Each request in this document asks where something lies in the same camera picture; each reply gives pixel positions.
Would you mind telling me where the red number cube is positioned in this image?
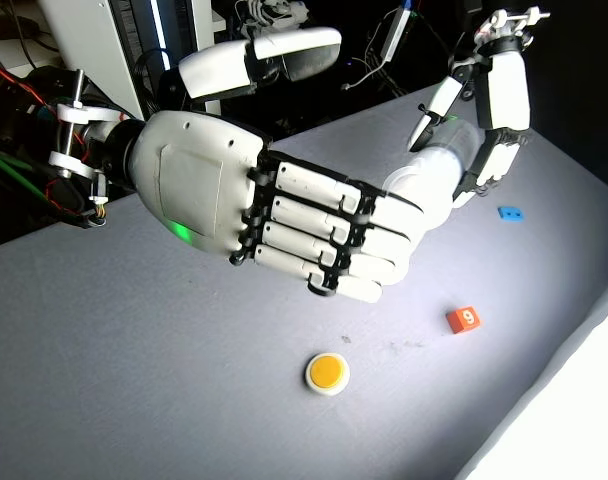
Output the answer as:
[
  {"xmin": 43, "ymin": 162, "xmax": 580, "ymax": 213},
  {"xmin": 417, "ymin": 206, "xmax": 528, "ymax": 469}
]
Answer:
[{"xmin": 445, "ymin": 305, "xmax": 483, "ymax": 335}]

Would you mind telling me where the grey table cloth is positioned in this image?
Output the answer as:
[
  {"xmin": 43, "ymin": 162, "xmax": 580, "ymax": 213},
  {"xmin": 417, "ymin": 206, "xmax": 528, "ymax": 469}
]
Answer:
[{"xmin": 0, "ymin": 82, "xmax": 608, "ymax": 480}]

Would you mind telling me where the large clear plastic syringe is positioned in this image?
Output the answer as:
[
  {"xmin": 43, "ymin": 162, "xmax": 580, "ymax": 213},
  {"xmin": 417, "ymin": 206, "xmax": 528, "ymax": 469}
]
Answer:
[{"xmin": 382, "ymin": 121, "xmax": 487, "ymax": 221}]

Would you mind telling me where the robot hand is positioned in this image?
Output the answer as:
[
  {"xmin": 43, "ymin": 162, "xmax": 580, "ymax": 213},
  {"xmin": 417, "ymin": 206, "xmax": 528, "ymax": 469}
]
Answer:
[
  {"xmin": 407, "ymin": 47, "xmax": 533, "ymax": 210},
  {"xmin": 117, "ymin": 27, "xmax": 421, "ymax": 305}
]

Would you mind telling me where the yellow button with white base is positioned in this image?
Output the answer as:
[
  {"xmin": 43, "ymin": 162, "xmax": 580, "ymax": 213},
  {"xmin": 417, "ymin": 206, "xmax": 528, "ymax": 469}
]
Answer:
[{"xmin": 304, "ymin": 352, "xmax": 351, "ymax": 397}]

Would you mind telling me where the white adapter box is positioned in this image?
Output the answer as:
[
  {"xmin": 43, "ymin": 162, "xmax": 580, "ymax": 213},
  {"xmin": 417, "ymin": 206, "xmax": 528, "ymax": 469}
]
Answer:
[{"xmin": 378, "ymin": 0, "xmax": 413, "ymax": 64}]

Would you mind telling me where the white robot body column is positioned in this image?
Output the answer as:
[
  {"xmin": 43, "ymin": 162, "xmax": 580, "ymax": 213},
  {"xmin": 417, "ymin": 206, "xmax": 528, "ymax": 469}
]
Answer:
[{"xmin": 37, "ymin": 0, "xmax": 223, "ymax": 121}]

